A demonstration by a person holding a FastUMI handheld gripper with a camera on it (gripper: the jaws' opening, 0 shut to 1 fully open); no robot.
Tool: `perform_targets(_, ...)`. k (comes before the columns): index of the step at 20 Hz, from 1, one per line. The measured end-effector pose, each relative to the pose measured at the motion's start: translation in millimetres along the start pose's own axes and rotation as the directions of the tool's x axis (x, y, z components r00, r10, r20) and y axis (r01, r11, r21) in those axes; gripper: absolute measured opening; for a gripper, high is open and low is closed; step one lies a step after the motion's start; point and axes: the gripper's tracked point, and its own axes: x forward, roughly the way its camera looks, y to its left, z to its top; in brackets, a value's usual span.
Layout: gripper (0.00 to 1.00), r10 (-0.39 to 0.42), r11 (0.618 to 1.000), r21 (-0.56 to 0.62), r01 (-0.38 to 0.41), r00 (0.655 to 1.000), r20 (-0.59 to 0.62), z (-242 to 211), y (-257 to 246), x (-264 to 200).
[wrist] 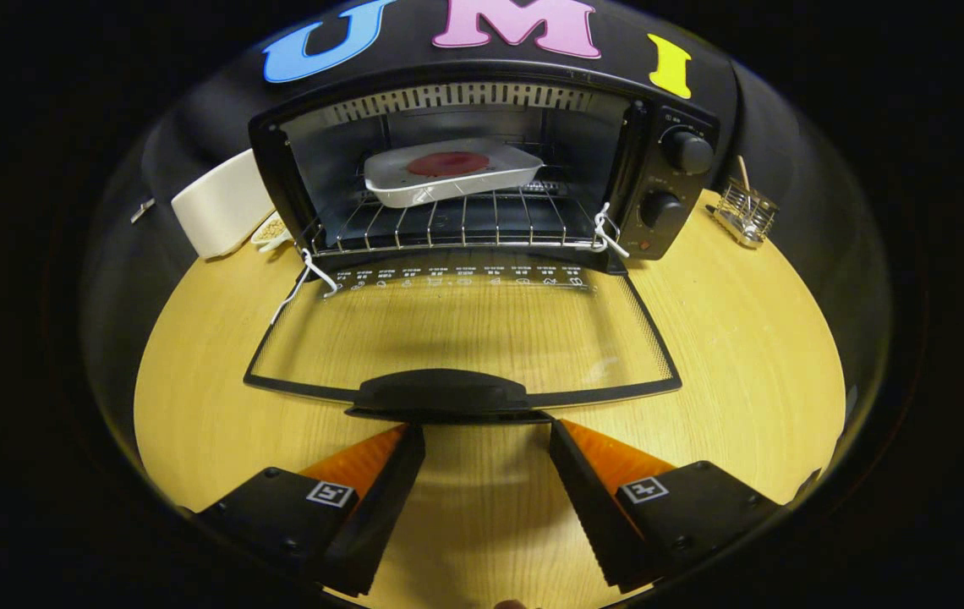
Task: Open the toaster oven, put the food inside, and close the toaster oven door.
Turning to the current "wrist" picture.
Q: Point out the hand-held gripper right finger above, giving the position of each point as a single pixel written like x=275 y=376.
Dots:
x=588 y=507

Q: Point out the metal oven rack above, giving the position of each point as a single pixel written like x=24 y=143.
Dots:
x=462 y=243

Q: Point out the white bread toaster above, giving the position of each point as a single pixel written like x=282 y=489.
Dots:
x=220 y=207

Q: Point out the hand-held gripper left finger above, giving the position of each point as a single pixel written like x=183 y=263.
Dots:
x=380 y=507

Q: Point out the pink ham slice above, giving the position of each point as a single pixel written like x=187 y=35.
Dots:
x=448 y=164

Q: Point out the black toaster oven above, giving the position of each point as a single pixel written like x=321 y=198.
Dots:
x=685 y=203

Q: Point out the black backdrop cloth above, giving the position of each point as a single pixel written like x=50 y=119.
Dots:
x=414 y=59

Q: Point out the white square plate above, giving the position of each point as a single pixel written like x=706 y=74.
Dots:
x=397 y=190

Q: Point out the wooden stick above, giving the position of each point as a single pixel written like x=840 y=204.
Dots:
x=743 y=173

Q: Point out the silver clip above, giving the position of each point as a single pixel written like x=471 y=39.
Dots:
x=143 y=211

